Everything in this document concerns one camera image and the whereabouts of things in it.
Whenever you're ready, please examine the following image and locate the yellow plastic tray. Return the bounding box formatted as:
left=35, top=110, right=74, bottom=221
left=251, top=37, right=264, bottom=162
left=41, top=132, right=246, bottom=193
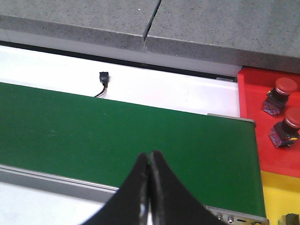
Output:
left=261, top=171, right=300, bottom=225

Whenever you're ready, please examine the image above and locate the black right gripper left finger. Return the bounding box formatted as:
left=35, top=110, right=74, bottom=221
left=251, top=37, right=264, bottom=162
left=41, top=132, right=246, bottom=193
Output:
left=83, top=153, right=149, bottom=225

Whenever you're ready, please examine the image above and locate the red plastic tray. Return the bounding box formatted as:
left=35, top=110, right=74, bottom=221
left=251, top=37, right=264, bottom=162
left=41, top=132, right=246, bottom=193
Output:
left=238, top=67, right=300, bottom=177

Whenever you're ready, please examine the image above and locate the sensor cable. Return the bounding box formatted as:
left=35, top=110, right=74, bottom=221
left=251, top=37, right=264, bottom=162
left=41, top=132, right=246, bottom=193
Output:
left=94, top=83, right=108, bottom=98

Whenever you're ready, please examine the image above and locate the small black sensor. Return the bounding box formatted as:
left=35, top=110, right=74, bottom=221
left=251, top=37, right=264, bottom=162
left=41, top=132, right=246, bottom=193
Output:
left=99, top=72, right=110, bottom=86

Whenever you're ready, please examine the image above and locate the aluminium conveyor side rail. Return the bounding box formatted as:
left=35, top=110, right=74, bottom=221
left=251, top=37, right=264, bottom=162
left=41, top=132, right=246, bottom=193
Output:
left=0, top=165, right=118, bottom=203

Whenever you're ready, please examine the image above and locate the grey speckled stone slab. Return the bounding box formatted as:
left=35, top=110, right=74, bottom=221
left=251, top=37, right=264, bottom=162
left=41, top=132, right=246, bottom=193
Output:
left=146, top=0, right=300, bottom=73
left=0, top=0, right=160, bottom=51

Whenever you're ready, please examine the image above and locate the far steel conveyor end bracket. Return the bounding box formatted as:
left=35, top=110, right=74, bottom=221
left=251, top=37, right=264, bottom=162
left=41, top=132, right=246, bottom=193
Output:
left=207, top=113, right=256, bottom=128

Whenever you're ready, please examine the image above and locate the red mushroom push button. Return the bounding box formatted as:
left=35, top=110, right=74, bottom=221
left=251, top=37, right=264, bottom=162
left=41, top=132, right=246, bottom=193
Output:
left=262, top=77, right=298, bottom=117
left=269, top=107, right=300, bottom=148

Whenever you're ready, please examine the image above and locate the steel conveyor end bracket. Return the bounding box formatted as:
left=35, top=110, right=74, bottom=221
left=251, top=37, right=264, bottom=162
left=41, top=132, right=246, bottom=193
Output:
left=204, top=205, right=270, bottom=225
left=207, top=113, right=256, bottom=128

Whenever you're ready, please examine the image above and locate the grey speckled stone slab left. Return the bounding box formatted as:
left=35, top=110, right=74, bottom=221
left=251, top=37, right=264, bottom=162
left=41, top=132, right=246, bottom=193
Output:
left=0, top=0, right=160, bottom=51

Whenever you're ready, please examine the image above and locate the yellow mushroom push button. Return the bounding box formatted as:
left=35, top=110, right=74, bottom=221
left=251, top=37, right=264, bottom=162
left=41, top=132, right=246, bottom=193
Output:
left=278, top=213, right=300, bottom=225

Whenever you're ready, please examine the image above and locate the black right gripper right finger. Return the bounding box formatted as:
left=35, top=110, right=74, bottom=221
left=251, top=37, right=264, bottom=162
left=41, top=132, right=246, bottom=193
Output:
left=150, top=150, right=224, bottom=225

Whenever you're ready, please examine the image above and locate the green conveyor belt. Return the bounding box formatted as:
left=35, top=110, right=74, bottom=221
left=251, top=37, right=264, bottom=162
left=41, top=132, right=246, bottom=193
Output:
left=0, top=83, right=266, bottom=217

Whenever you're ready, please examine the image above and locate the grey speckled stone slab right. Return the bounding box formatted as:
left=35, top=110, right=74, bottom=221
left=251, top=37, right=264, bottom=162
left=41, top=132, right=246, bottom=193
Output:
left=146, top=0, right=300, bottom=73

